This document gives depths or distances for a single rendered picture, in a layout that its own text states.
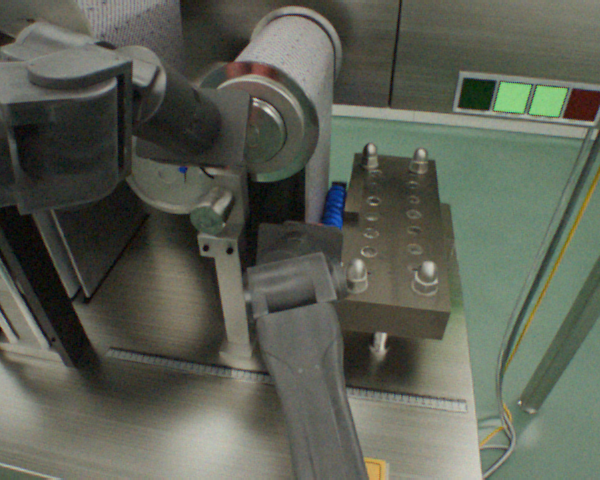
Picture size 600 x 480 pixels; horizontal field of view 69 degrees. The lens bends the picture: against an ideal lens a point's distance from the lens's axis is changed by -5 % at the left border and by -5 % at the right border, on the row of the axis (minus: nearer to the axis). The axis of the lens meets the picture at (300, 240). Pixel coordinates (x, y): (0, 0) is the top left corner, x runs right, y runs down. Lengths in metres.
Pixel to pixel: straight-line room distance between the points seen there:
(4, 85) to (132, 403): 0.52
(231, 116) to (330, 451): 0.27
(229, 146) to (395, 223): 0.41
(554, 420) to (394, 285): 1.33
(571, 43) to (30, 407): 0.98
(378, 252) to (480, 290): 1.54
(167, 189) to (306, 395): 0.38
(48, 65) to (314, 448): 0.27
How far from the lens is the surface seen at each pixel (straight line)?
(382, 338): 0.71
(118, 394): 0.73
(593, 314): 1.51
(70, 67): 0.29
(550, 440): 1.85
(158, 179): 0.62
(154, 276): 0.87
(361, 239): 0.71
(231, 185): 0.54
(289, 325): 0.35
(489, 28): 0.83
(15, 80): 0.29
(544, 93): 0.88
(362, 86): 0.85
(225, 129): 0.41
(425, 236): 0.74
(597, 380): 2.09
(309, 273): 0.38
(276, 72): 0.50
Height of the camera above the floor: 1.48
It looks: 40 degrees down
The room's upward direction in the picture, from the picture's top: straight up
